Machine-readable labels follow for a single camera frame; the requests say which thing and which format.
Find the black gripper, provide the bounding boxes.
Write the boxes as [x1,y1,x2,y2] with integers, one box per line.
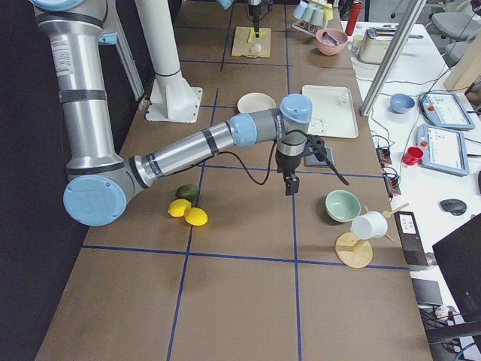
[275,152,302,196]
[247,0,272,38]

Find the beige round plate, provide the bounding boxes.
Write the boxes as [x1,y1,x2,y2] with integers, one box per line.
[237,93,277,113]

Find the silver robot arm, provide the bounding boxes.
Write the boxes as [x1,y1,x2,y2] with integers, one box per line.
[216,0,273,38]
[33,1,312,226]

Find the white bear serving tray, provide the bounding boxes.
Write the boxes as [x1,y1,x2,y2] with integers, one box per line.
[301,85,358,139]

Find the wooden cutting board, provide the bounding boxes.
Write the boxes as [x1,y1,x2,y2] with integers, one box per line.
[231,26,271,58]

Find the folded grey cloth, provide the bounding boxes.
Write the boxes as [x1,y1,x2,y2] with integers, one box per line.
[302,145,335,168]

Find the metal cup rack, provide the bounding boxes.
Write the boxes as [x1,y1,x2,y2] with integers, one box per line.
[292,19,328,36]

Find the pastel cups on rack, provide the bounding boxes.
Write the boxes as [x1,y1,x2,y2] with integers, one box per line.
[293,1,334,27]

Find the mint green bowl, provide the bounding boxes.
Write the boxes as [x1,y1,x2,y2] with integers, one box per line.
[325,190,361,223]

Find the pink bowl with ice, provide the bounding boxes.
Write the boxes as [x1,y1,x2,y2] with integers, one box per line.
[316,28,348,56]

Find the white mug on stand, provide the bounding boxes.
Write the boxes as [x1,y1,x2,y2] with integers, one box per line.
[350,211,388,240]

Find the wooden mug tree stand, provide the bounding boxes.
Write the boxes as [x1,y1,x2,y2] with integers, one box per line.
[334,203,409,268]

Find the green avocado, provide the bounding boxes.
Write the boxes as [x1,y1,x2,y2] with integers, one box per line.
[175,184,199,202]

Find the red bottle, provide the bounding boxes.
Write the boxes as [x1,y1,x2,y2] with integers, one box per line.
[345,0,363,36]

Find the yellow lemon lower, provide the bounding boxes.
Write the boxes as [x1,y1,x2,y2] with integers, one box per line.
[184,207,208,226]

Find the yellow lemon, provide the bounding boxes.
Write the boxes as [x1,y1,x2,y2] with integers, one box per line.
[184,207,208,226]
[168,199,192,217]

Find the yellow lemon upper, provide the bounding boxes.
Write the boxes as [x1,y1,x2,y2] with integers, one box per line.
[168,199,192,217]

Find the white toaster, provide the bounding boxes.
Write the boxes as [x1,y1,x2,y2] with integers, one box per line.
[358,27,396,65]

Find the red cup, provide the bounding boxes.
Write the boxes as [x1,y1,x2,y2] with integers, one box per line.
[401,146,424,165]

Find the blue bowl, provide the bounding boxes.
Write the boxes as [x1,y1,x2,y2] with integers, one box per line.
[389,93,416,114]

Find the black box with label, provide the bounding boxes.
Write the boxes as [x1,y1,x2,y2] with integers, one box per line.
[395,211,429,270]

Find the teach pendant near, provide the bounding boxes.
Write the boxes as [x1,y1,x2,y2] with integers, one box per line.
[416,124,470,177]

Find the teach pendant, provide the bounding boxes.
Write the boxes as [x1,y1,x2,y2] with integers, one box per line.
[416,124,470,177]
[418,91,475,131]

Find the teach pendant far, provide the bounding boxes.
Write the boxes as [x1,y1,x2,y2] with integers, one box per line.
[418,91,475,131]

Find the black computer mouse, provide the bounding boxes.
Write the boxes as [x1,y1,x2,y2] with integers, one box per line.
[439,199,467,216]

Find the black monitor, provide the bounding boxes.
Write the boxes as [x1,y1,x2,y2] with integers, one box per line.
[426,215,480,345]

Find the yellow-green knife handle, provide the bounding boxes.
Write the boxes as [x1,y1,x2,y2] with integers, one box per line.
[247,28,265,44]

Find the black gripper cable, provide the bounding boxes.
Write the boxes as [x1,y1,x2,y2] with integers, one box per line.
[180,129,350,187]

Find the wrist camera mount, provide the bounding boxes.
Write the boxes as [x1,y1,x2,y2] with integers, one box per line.
[304,135,327,162]

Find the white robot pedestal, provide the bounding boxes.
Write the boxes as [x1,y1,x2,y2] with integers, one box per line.
[135,0,203,123]

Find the aluminium frame post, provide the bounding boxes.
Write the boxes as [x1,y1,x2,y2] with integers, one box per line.
[360,0,426,116]

